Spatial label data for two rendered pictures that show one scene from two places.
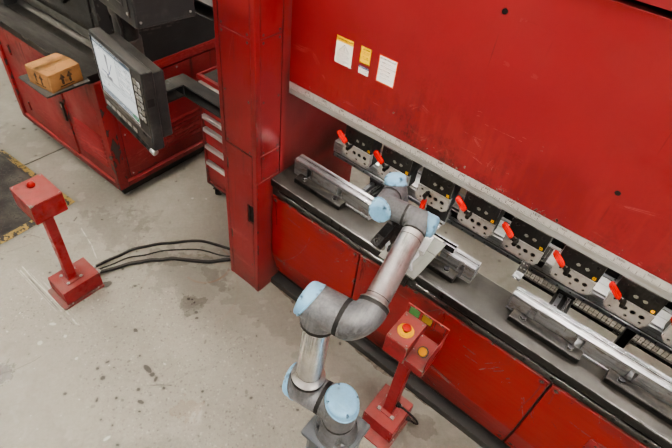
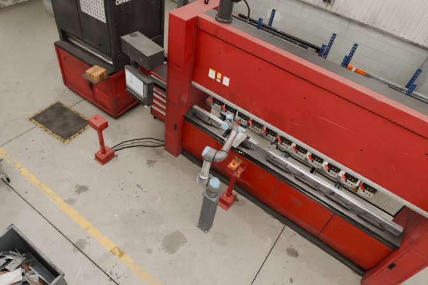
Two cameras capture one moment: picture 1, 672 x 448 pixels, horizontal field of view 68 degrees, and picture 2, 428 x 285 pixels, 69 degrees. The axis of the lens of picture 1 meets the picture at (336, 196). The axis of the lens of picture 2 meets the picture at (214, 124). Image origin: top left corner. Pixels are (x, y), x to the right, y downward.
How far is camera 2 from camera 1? 1.80 m
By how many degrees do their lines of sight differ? 5
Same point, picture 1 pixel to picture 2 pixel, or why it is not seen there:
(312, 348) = (206, 165)
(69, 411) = (112, 200)
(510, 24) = (261, 72)
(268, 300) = (180, 160)
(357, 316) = (220, 154)
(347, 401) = (216, 182)
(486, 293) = (260, 152)
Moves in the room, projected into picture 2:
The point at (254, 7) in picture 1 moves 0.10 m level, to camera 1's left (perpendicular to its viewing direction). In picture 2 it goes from (183, 60) to (174, 60)
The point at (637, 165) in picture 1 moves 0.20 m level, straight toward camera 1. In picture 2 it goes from (295, 112) to (287, 121)
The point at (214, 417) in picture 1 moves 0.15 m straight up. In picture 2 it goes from (165, 201) to (165, 194)
